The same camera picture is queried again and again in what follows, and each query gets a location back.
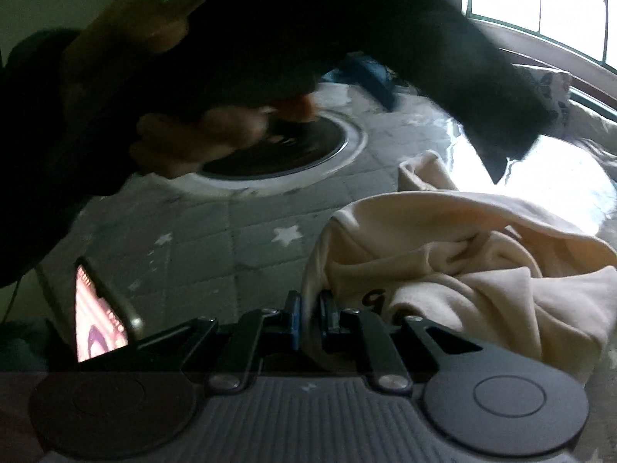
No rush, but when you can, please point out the cream knit garment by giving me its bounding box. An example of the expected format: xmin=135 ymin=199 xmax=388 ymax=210
xmin=301 ymin=150 xmax=616 ymax=382

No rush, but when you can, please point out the smartphone with lit screen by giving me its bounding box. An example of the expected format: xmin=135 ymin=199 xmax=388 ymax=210
xmin=73 ymin=256 xmax=145 ymax=363

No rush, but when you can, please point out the person in dark clothing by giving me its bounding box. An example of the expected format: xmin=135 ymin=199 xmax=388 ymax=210
xmin=1 ymin=0 xmax=551 ymax=286

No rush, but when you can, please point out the blue corner sofa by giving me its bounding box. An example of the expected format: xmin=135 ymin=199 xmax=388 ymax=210
xmin=321 ymin=53 xmax=398 ymax=112

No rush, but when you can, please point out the plain beige pillow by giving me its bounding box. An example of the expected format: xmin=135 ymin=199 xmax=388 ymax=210
xmin=564 ymin=101 xmax=617 ymax=180

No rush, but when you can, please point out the square butterfly print pillow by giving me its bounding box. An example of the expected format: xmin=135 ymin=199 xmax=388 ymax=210
xmin=516 ymin=65 xmax=572 ymax=139

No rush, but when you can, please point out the green framed window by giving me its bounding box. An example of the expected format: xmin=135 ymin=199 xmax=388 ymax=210
xmin=463 ymin=0 xmax=616 ymax=70

